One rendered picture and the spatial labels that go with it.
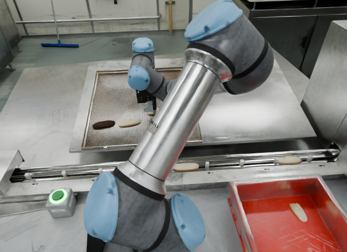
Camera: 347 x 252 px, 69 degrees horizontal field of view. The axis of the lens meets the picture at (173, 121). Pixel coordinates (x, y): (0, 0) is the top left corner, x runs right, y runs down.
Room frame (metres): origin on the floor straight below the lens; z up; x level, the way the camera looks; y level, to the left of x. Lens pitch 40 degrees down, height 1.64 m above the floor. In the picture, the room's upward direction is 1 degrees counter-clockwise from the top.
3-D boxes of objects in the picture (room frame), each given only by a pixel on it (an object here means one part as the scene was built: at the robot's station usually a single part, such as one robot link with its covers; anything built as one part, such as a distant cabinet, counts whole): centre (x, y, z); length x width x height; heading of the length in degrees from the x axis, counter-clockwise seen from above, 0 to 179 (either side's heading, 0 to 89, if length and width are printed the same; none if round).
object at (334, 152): (0.69, -0.64, 0.89); 0.06 x 0.01 x 0.06; 3
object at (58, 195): (0.51, 0.40, 0.90); 0.04 x 0.04 x 0.02
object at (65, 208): (0.51, 0.40, 0.84); 0.08 x 0.08 x 0.11; 3
